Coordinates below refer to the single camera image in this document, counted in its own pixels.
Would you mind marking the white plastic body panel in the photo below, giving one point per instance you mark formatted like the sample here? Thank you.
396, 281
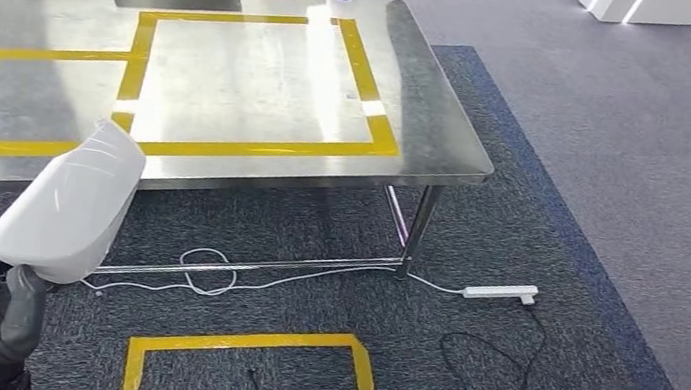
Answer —
63, 210

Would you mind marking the stainless steel workbench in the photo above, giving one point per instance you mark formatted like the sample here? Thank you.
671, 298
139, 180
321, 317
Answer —
434, 132

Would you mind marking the yellow floor tape square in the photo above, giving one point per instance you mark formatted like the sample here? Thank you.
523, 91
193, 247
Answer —
246, 343

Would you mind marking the white power strip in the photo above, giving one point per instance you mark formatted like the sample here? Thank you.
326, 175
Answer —
500, 293

